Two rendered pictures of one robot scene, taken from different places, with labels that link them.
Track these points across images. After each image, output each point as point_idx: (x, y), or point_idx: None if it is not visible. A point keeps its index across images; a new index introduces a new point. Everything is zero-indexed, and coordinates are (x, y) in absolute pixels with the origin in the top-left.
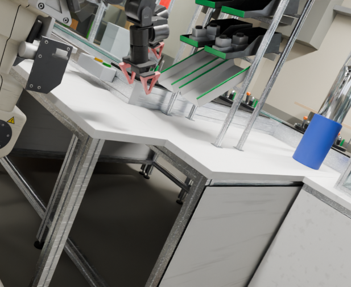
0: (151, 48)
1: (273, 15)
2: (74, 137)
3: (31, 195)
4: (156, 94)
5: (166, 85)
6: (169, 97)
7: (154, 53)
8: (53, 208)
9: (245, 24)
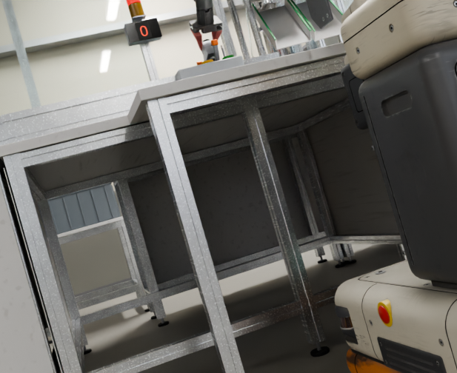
0: (217, 32)
1: None
2: (267, 166)
3: (251, 318)
4: None
5: (289, 44)
6: None
7: (218, 38)
8: (307, 277)
9: None
